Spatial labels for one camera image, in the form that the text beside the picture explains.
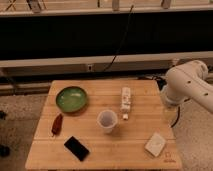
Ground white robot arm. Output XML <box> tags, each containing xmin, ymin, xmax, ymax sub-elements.
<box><xmin>161</xmin><ymin>60</ymin><xmax>213</xmax><ymax>114</ymax></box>

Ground green ceramic bowl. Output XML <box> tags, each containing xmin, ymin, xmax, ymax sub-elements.
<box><xmin>56</xmin><ymin>86</ymin><xmax>88</xmax><ymax>113</ymax></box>

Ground white tube bottle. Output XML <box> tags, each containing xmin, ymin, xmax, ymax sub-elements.
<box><xmin>120</xmin><ymin>87</ymin><xmax>131</xmax><ymax>120</ymax></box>

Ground red chili pepper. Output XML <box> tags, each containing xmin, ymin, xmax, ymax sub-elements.
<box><xmin>51</xmin><ymin>114</ymin><xmax>63</xmax><ymax>135</ymax></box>

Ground black smartphone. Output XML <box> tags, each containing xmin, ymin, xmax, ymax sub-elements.
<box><xmin>64</xmin><ymin>136</ymin><xmax>89</xmax><ymax>161</ymax></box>

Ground white sponge block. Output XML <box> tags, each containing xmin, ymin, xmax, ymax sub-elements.
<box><xmin>145</xmin><ymin>133</ymin><xmax>166</xmax><ymax>157</ymax></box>

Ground wall power outlet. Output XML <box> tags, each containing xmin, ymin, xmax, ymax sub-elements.
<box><xmin>88</xmin><ymin>65</ymin><xmax>93</xmax><ymax>72</ymax></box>

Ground black floor cables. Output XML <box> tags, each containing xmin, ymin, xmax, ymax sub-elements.
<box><xmin>137</xmin><ymin>75</ymin><xmax>168</xmax><ymax>92</ymax></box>

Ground black hanging cable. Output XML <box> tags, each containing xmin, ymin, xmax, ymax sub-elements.
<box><xmin>101</xmin><ymin>4</ymin><xmax>135</xmax><ymax>72</ymax></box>

